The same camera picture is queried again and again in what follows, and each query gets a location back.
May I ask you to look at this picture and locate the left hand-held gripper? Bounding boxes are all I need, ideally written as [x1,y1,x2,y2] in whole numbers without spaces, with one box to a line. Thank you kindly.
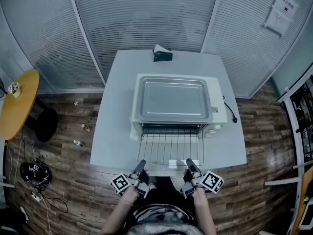
[110,160,150,199]

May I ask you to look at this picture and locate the person's left forearm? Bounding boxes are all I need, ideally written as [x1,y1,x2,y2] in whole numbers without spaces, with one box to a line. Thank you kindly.
[100,186,139,235]

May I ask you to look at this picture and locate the round wooden side table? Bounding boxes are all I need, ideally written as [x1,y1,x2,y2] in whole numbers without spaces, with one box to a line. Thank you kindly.
[0,69,59,143]

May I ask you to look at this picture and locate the person's dark trousers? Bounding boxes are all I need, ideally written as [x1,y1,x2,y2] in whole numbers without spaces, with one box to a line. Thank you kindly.
[146,177,186,205]

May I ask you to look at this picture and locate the silver baking tray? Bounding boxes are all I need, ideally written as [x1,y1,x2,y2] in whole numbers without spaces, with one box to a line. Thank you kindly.
[135,76,213,122]

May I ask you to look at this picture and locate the white metal bar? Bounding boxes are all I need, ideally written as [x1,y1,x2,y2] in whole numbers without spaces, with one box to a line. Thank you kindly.
[264,177,300,186]
[292,162,313,170]

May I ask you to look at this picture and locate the person's right forearm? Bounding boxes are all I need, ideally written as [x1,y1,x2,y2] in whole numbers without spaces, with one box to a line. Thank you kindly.
[193,187,217,235]

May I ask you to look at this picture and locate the yellow wooden board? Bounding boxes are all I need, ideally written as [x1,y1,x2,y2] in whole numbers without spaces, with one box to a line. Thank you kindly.
[292,166,313,235]

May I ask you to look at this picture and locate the loose floor cables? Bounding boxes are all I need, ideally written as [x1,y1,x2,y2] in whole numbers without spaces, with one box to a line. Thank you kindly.
[6,136,69,235]

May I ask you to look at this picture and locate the white storage shelf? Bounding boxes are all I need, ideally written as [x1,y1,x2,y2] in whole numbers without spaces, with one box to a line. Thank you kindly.
[285,76,313,171]

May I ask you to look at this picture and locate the wire oven rack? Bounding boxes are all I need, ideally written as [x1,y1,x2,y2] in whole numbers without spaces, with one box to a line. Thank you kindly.
[137,124,205,166]

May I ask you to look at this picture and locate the small white flower pot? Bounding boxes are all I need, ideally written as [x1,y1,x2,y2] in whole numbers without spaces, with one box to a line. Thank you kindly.
[7,82,22,99]

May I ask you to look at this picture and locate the person's grey shirt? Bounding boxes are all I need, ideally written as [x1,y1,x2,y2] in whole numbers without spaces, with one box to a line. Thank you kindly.
[126,203,205,235]

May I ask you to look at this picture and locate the black standing fan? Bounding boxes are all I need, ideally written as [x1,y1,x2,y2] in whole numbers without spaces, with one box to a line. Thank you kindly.
[0,77,8,99]

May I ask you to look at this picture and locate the white toaster oven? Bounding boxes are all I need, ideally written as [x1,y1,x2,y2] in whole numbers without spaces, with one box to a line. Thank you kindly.
[129,73,228,166]

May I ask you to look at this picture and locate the black power cable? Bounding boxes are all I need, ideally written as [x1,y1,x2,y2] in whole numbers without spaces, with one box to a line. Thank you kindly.
[222,95,238,124]

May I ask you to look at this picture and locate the black headset bundle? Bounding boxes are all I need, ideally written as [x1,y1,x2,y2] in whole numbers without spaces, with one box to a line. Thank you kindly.
[20,155,52,188]

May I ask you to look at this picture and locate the dark green tissue box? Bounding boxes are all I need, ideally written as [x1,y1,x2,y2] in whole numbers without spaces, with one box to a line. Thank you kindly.
[153,44,174,63]

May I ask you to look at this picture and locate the white paper notice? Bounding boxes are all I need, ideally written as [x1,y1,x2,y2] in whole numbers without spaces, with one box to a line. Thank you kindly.
[263,0,298,38]

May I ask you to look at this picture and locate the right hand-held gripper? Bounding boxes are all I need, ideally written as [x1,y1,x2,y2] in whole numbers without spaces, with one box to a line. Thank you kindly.
[180,158,225,199]

